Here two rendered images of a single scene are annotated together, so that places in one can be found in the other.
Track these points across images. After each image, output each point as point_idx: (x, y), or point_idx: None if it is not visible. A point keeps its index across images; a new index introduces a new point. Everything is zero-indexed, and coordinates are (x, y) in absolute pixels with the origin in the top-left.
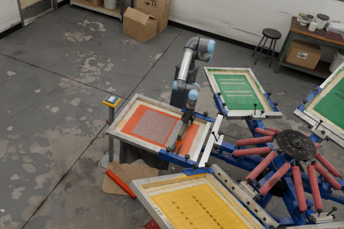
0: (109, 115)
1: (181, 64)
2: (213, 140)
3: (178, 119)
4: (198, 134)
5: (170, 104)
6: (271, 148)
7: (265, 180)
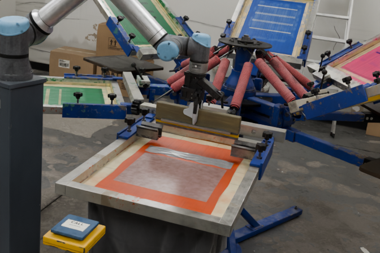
0: None
1: (140, 9)
2: None
3: (143, 150)
4: (184, 138)
5: (11, 206)
6: (205, 91)
7: (268, 103)
